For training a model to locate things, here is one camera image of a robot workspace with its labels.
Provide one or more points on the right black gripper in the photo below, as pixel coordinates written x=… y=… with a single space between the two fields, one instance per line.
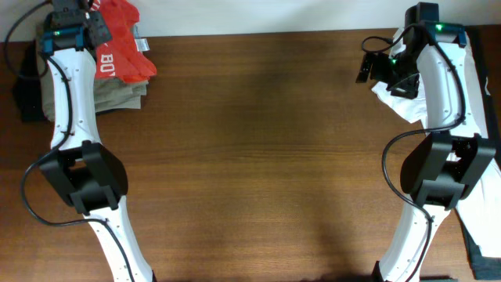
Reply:
x=406 y=89

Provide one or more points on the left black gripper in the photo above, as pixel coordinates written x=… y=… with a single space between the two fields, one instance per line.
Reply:
x=92 y=18

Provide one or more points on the orange t-shirt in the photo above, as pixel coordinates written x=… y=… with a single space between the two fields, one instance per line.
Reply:
x=120 y=57

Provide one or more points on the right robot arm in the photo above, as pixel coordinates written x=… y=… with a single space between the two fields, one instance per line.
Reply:
x=456 y=167

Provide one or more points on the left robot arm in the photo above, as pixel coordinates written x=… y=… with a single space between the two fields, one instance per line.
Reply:
x=85 y=174

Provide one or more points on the white care label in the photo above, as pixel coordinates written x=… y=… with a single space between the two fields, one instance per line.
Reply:
x=142 y=44

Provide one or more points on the folded olive green garment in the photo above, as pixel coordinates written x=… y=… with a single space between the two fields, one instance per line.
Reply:
x=109 y=94

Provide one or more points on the folded black garment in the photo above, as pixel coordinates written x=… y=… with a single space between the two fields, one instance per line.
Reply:
x=27 y=94

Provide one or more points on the white shirt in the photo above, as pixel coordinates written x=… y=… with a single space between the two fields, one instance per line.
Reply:
x=416 y=110

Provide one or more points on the dark garment under white shirt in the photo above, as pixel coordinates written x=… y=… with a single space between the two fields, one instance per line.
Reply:
x=487 y=78

